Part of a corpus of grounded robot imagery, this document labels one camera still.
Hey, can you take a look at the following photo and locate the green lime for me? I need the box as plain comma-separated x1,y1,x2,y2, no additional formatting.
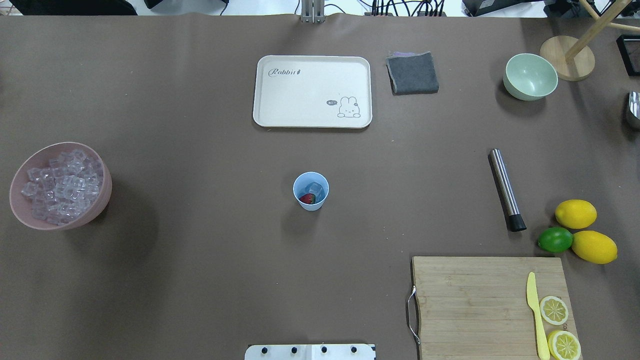
537,227,574,253

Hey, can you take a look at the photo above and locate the single ice cube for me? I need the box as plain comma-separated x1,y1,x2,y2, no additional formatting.
305,181,324,199

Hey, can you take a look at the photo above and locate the lemon half near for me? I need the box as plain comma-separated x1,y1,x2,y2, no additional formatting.
547,330,582,360

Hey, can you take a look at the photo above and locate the steel muddler with black tip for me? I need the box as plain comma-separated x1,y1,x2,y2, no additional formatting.
488,148,527,232

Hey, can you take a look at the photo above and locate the light blue plastic cup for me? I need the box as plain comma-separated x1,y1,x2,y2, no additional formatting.
292,171,330,211

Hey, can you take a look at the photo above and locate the lemon half far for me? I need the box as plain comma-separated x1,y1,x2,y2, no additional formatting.
539,295,570,326

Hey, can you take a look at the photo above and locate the yellow plastic knife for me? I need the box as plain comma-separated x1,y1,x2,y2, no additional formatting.
526,272,551,360

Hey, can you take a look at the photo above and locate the grey folded cloth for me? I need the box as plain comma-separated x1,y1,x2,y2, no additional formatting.
385,51,440,95

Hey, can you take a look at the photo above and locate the wooden cutting board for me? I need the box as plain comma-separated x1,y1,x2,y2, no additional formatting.
411,256,571,360

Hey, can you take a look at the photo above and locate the wooden glass stand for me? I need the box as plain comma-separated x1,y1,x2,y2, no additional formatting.
540,0,640,82

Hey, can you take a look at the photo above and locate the cream rectangular tray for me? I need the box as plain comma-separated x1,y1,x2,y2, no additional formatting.
253,55,373,129

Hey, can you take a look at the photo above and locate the whole yellow lemon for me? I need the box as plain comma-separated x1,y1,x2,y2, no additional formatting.
554,199,598,229

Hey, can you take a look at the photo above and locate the pink bowl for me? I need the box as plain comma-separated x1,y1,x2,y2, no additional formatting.
8,141,113,231

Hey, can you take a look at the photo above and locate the clear ice cubes pile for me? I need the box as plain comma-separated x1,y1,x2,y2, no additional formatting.
22,149,104,225

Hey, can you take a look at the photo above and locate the lemon half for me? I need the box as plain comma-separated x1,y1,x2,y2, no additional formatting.
547,330,582,360
539,295,570,326

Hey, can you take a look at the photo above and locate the red strawberry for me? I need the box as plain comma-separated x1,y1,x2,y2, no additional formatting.
298,193,317,205

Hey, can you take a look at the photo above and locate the light green bowl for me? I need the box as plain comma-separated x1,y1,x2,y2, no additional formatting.
502,53,559,101

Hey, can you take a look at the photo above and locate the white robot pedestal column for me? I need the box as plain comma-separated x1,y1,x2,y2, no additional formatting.
244,343,377,360

